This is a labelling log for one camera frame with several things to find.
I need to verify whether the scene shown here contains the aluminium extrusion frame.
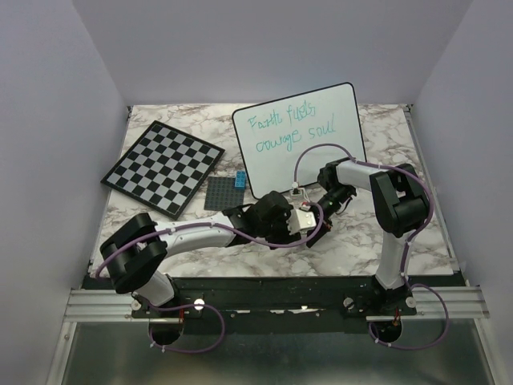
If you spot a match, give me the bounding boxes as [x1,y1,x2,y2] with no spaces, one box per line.
[63,290,132,322]

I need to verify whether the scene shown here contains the white whiteboard black frame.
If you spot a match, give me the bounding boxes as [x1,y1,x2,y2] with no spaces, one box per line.
[232,83,366,199]

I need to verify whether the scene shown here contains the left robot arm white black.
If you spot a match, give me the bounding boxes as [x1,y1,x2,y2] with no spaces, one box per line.
[95,191,324,317]

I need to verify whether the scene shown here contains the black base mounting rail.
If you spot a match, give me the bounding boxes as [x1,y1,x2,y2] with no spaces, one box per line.
[131,275,418,336]

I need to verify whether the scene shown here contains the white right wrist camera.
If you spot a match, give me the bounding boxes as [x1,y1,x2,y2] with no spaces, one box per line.
[289,181,310,211]

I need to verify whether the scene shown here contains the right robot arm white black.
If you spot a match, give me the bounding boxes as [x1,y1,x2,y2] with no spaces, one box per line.
[307,158,434,314]

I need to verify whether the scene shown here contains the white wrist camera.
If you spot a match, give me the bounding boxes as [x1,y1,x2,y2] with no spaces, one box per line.
[289,181,310,211]
[287,205,317,235]

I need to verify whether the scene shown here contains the dark grey lego baseplate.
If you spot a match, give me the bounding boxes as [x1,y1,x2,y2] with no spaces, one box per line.
[204,176,244,211]

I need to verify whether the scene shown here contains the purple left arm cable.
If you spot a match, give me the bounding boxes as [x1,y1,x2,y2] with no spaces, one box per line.
[95,202,325,355]

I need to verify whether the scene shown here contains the black and silver chessboard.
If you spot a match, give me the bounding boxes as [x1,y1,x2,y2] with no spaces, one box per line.
[101,120,224,220]

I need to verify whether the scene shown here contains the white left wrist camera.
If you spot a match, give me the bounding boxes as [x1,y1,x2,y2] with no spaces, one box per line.
[287,205,317,235]

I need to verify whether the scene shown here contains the blue lego brick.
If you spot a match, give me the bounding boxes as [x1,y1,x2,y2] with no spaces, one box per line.
[234,170,246,189]

